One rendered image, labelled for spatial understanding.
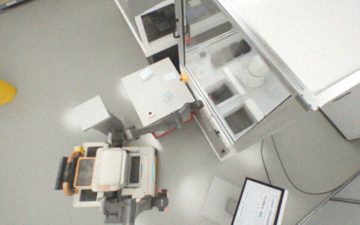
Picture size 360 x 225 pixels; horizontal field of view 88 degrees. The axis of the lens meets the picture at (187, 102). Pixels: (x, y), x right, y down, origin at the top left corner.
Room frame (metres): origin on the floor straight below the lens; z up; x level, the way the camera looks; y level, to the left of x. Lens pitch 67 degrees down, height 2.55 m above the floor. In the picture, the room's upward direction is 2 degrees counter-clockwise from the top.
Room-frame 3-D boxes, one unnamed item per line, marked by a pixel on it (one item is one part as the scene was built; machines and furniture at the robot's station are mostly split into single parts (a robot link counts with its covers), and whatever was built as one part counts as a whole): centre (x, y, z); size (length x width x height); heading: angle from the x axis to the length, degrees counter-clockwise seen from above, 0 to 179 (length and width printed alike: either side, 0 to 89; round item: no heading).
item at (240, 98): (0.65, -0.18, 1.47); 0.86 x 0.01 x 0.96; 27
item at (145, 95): (0.90, 0.32, 0.38); 0.62 x 0.58 x 0.76; 27
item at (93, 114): (0.66, 0.97, 0.38); 0.30 x 0.30 x 0.76; 31
